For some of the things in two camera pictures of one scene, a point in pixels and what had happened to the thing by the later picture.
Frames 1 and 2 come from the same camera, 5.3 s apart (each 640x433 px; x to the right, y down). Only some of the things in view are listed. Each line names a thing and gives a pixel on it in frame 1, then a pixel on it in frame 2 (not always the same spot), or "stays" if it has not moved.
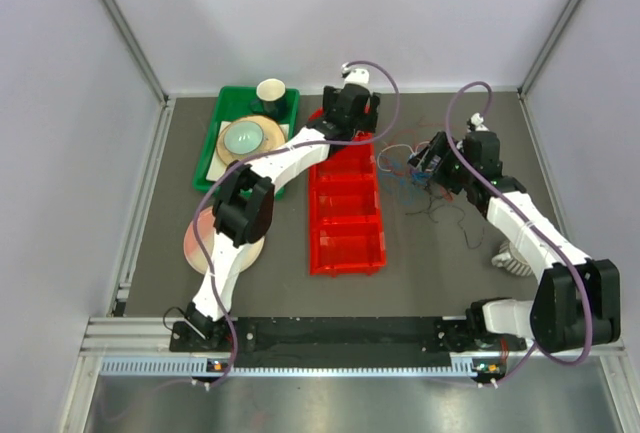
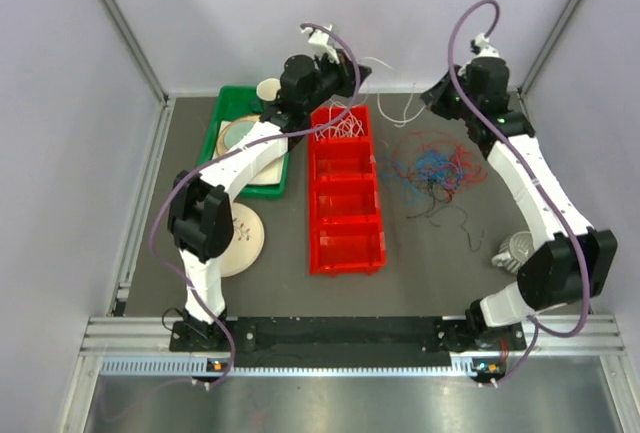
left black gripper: x=365 y=120 to x=345 y=72
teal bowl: x=243 y=137 stays
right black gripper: x=438 y=146 to x=434 y=97
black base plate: x=338 y=340 stays
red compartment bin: x=346 y=233 stays
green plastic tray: x=231 y=104 stays
